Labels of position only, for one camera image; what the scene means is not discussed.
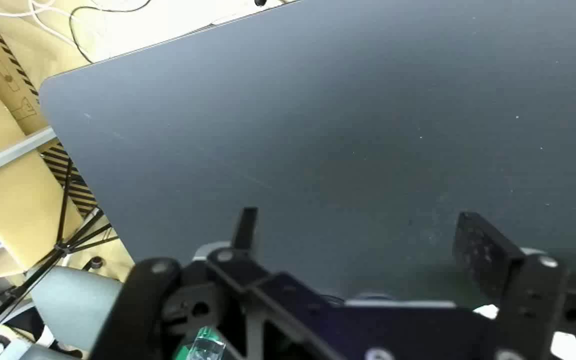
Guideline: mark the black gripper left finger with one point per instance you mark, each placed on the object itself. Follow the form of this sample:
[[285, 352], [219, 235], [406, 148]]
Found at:
[[245, 231]]

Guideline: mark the grey rounded cover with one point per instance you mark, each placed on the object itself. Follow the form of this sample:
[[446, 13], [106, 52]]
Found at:
[[79, 302]]

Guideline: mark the green circuit board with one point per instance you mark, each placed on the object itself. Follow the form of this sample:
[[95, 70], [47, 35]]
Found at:
[[200, 345]]

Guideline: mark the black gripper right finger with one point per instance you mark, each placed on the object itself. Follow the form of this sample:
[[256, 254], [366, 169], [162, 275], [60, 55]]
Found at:
[[488, 254]]

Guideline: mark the cardboard with hazard stripe tape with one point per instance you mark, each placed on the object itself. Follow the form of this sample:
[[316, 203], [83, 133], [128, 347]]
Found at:
[[8, 72]]

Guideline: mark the grey metal rail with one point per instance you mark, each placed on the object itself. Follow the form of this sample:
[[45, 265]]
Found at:
[[8, 155]]

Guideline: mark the black tripod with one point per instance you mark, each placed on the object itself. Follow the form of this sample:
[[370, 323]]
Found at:
[[60, 248]]

